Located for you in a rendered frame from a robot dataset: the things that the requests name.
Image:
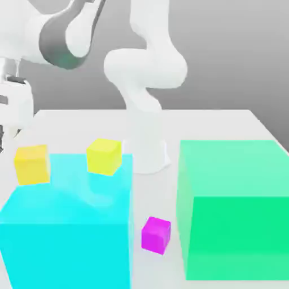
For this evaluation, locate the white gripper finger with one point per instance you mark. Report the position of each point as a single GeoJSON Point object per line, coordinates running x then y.
{"type": "Point", "coordinates": [1, 140]}
{"type": "Point", "coordinates": [17, 133]}

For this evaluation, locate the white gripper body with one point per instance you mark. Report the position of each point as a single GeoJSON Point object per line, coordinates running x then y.
{"type": "Point", "coordinates": [18, 108]}

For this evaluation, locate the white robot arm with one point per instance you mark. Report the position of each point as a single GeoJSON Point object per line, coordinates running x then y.
{"type": "Point", "coordinates": [144, 67]}

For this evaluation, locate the small amber cube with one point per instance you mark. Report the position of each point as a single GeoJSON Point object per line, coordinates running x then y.
{"type": "Point", "coordinates": [31, 164]}

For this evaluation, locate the small yellow cube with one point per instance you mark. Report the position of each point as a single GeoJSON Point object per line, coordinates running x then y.
{"type": "Point", "coordinates": [103, 157]}

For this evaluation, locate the small magenta cube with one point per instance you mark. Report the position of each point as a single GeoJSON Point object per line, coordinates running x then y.
{"type": "Point", "coordinates": [155, 236]}

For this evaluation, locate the large cyan box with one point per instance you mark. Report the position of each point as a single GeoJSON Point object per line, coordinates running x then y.
{"type": "Point", "coordinates": [67, 237]}

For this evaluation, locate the large green box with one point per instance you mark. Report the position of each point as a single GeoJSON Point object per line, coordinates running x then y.
{"type": "Point", "coordinates": [237, 214]}

